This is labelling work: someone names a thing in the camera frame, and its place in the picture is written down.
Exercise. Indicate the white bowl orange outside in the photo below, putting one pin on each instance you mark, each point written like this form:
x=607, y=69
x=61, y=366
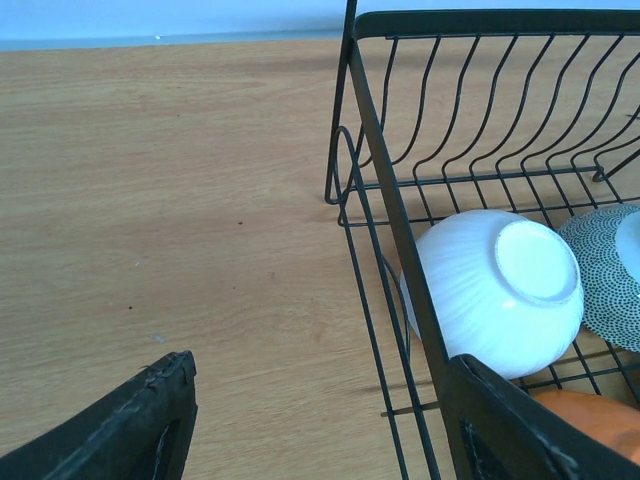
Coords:
x=608, y=421

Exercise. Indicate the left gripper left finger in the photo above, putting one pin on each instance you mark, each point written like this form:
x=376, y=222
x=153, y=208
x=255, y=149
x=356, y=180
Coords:
x=140, y=430

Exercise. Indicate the grey dotted bowl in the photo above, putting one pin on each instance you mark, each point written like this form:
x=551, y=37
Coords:
x=605, y=243

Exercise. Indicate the black wire dish rack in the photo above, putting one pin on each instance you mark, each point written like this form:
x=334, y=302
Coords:
x=439, y=112

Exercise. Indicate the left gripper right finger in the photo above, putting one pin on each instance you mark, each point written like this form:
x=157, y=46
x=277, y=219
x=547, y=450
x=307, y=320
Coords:
x=496, y=431

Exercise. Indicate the white ribbed bowl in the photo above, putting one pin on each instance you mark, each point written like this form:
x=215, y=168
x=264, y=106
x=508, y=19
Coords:
x=506, y=289

